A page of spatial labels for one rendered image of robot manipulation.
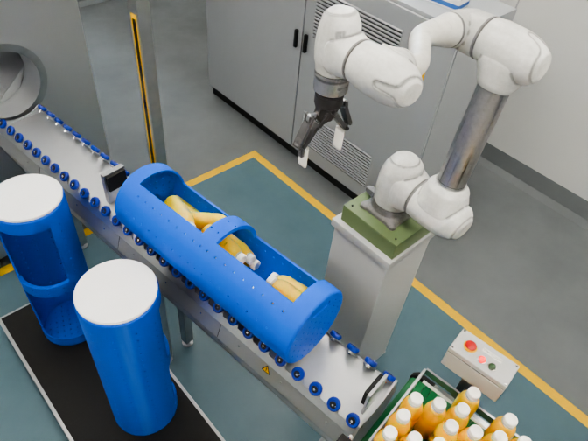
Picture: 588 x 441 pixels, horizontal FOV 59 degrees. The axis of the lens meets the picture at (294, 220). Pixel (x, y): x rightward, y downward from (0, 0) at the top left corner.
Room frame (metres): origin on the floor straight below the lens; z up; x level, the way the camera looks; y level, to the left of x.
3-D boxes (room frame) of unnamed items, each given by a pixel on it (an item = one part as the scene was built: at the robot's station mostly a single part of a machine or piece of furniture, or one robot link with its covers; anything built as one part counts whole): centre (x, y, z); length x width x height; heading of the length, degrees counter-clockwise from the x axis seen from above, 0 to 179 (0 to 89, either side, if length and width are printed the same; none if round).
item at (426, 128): (3.38, -0.08, 0.72); 2.15 x 0.54 x 1.45; 47
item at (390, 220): (1.57, -0.37, 1.11); 0.22 x 0.18 x 0.06; 46
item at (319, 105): (1.17, -0.05, 1.77); 0.08 x 0.07 x 0.09; 136
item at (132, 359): (1.03, 0.58, 0.59); 0.28 x 0.28 x 0.88
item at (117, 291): (1.03, 0.58, 1.03); 0.28 x 0.28 x 0.01
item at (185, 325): (1.47, 0.49, 0.31); 0.06 x 0.06 x 0.63; 54
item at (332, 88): (1.17, -0.05, 1.84); 0.09 x 0.09 x 0.06
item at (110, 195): (1.58, 0.76, 1.00); 0.10 x 0.04 x 0.15; 144
